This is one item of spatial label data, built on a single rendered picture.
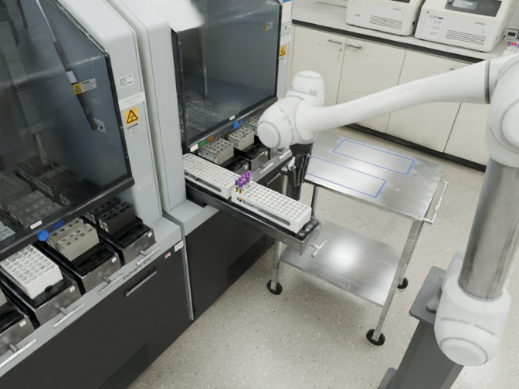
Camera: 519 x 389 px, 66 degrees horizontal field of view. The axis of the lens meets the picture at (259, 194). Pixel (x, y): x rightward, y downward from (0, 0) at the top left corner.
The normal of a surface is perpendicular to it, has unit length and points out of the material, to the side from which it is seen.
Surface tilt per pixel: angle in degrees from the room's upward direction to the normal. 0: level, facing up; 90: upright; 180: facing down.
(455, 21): 90
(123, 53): 90
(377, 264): 0
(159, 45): 90
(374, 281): 0
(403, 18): 90
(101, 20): 29
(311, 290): 0
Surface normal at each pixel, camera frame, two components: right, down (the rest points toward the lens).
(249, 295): 0.04, -0.80
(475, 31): -0.58, 0.47
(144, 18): 0.43, -0.51
